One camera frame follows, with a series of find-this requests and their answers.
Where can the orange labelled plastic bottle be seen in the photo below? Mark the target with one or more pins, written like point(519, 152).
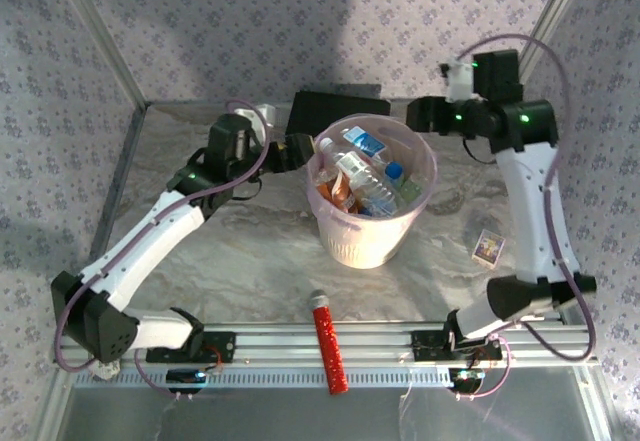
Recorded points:
point(342, 193)

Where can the clear bottle blue white label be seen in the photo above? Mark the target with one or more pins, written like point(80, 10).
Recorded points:
point(365, 141)

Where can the clear ribbed water bottle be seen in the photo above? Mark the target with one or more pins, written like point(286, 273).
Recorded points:
point(372, 186)

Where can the clear bottle blue cap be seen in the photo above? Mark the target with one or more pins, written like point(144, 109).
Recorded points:
point(395, 170)

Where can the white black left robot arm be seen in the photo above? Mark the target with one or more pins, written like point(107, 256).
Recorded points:
point(150, 241)

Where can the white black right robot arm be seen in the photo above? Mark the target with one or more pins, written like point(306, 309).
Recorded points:
point(530, 201)

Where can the pink plastic bin liner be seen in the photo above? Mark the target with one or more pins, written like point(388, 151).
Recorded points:
point(422, 153)

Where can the white ribbed waste bin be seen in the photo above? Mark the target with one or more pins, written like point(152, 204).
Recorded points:
point(360, 251)

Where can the black hard case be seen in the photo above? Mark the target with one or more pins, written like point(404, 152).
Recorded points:
point(340, 111)

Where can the purple playing card box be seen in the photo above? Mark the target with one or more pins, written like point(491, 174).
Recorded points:
point(487, 248)

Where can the red glitter toy microphone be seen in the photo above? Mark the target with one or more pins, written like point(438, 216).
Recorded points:
point(327, 341)

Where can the black controller board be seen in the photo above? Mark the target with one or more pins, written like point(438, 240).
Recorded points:
point(185, 376)
point(465, 377)

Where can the white printed paper tag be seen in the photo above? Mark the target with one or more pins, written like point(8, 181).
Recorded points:
point(106, 370)

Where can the grey metal front panel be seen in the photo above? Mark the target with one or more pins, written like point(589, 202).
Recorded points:
point(300, 416)

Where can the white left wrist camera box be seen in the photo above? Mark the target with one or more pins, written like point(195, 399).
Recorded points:
point(260, 113)

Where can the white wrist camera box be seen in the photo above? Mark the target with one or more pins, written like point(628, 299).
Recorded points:
point(459, 81)
point(260, 113)

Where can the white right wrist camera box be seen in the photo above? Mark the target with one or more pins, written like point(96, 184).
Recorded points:
point(459, 81)

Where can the aluminium side frame rail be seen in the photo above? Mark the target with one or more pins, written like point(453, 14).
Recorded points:
point(126, 161)

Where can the aluminium frame post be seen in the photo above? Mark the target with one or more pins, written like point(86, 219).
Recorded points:
point(556, 6)
point(102, 31)

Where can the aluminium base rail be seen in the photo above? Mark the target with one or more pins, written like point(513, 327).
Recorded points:
point(300, 341)

